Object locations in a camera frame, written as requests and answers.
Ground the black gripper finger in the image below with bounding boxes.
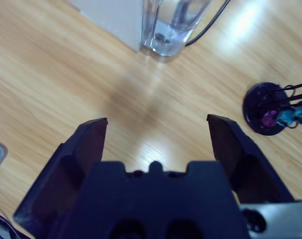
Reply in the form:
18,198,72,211
12,117,109,232
207,114,296,204

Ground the purple coffee capsule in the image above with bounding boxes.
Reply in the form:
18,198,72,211
262,111,279,127

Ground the black capsule holder with rods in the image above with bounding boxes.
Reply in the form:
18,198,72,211
242,81,302,137

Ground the black machine power cable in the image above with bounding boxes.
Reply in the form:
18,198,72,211
185,0,231,47

